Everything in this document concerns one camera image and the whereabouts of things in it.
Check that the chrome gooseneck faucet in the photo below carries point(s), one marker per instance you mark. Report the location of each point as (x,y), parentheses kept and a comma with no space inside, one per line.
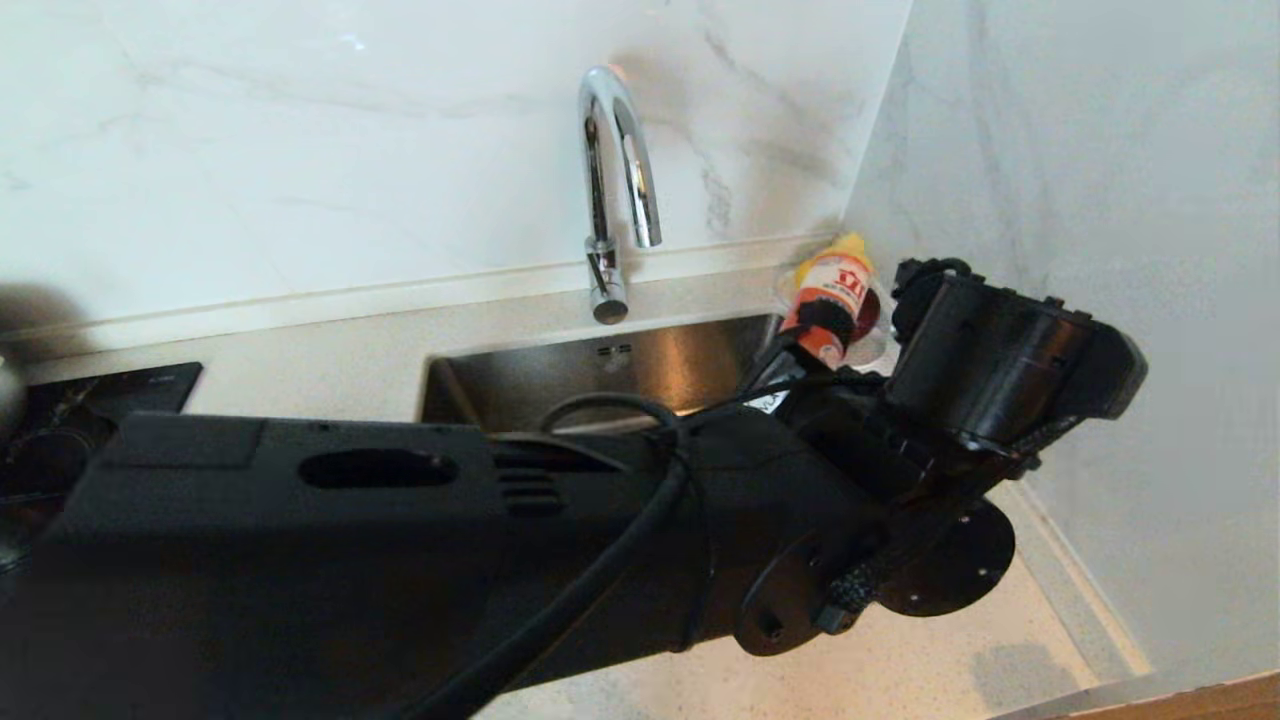
(605,290)

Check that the black induction cooktop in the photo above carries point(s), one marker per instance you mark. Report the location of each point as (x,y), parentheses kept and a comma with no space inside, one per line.
(100,395)

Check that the orange yellow dish soap bottle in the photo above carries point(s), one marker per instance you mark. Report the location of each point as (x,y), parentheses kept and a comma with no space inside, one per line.
(835,285)

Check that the small white dish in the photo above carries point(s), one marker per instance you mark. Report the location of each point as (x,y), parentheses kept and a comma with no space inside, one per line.
(865,350)

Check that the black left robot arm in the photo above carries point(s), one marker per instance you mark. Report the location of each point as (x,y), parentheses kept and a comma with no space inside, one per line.
(300,560)

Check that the stainless steel sink basin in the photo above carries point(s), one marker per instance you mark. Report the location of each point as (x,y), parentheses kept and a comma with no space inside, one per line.
(600,370)

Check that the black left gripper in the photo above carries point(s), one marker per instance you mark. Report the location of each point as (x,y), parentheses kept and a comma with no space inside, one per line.
(860,440)

